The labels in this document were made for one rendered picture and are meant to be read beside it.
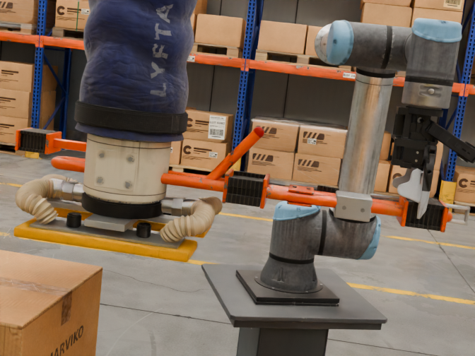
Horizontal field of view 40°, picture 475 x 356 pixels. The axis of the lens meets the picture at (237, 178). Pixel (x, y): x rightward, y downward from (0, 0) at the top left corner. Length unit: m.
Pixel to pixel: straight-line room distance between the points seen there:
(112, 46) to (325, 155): 7.24
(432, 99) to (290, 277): 1.01
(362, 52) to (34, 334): 0.85
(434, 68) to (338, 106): 8.46
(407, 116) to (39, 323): 0.81
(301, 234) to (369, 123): 0.41
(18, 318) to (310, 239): 1.08
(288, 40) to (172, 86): 7.19
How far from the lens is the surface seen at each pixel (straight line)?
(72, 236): 1.28
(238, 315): 1.95
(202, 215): 1.26
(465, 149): 1.33
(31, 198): 1.33
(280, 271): 2.14
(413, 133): 1.32
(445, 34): 1.30
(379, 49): 1.39
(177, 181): 1.32
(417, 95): 1.29
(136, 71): 1.25
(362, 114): 2.00
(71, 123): 10.36
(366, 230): 2.13
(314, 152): 8.41
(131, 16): 1.25
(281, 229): 2.12
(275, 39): 8.46
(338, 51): 1.39
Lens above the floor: 1.45
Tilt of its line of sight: 9 degrees down
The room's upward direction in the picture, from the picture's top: 7 degrees clockwise
